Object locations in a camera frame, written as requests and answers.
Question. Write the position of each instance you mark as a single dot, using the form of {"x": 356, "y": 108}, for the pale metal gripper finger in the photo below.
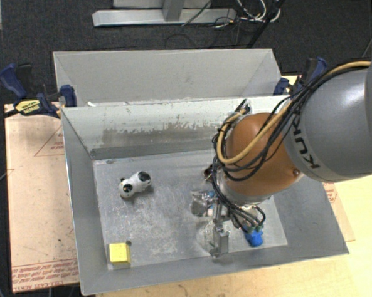
{"x": 220, "y": 243}
{"x": 199, "y": 205}

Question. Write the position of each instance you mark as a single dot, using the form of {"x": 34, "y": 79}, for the white and black toy animal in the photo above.
{"x": 134, "y": 184}

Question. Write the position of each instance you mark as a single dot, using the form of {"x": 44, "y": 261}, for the yellow sponge block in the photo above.
{"x": 118, "y": 252}

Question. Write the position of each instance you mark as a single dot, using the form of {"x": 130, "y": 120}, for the grey metal bin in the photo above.
{"x": 164, "y": 208}

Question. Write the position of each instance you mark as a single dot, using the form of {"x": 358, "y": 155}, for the blue plastic cylinder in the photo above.
{"x": 253, "y": 238}

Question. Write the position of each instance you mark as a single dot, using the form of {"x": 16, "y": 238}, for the clear glass thing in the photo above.
{"x": 205, "y": 236}

